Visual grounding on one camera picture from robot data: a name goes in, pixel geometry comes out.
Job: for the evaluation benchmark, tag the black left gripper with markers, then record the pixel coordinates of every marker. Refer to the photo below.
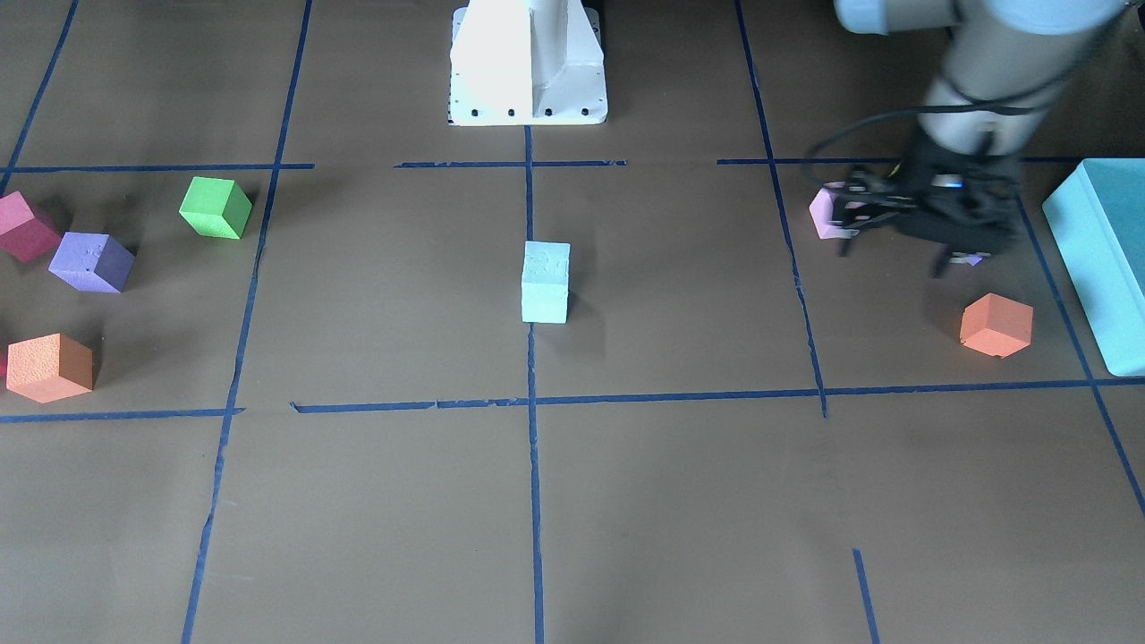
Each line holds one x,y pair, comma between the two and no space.
914,182

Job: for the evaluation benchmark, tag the light blue foam block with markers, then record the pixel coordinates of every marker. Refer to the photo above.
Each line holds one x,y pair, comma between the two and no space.
544,303
546,263

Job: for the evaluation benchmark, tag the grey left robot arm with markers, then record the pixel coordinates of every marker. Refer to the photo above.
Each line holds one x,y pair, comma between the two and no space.
1009,63

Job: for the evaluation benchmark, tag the pink foam block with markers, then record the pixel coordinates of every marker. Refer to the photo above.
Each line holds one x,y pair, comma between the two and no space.
822,211

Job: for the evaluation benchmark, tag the orange foam block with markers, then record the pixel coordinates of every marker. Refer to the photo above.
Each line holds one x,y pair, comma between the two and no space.
996,326
49,368

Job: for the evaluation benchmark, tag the teal plastic bin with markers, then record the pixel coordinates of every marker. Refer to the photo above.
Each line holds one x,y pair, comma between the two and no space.
1097,217

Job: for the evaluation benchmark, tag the green foam block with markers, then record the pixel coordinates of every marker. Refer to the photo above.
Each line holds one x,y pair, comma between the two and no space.
216,208

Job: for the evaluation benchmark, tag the crimson foam block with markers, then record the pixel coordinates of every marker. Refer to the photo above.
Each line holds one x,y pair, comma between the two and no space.
27,233

